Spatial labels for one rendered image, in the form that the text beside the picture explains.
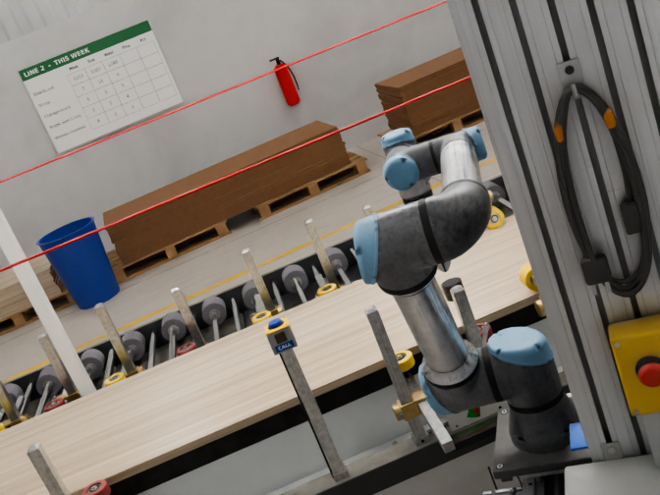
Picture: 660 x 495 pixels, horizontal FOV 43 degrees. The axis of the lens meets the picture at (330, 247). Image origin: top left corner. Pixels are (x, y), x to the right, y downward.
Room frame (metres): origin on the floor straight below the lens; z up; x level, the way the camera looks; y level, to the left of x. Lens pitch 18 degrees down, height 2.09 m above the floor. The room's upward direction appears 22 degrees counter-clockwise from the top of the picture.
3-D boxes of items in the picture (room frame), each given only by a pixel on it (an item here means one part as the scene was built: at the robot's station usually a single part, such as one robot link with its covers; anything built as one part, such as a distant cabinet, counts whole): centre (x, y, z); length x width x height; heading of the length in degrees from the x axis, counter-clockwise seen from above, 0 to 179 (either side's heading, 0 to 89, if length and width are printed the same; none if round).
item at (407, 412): (2.19, -0.06, 0.82); 0.14 x 0.06 x 0.05; 93
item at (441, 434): (2.14, -0.08, 0.82); 0.44 x 0.03 x 0.04; 3
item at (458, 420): (2.17, -0.26, 0.75); 0.26 x 0.01 x 0.10; 93
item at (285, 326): (2.17, 0.22, 1.18); 0.07 x 0.07 x 0.08; 3
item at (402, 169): (1.76, -0.22, 1.61); 0.11 x 0.11 x 0.08; 76
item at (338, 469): (2.17, 0.22, 0.93); 0.05 x 0.05 x 0.45; 3
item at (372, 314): (2.18, -0.04, 0.92); 0.04 x 0.04 x 0.48; 3
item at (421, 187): (1.86, -0.23, 1.54); 0.08 x 0.08 x 0.05
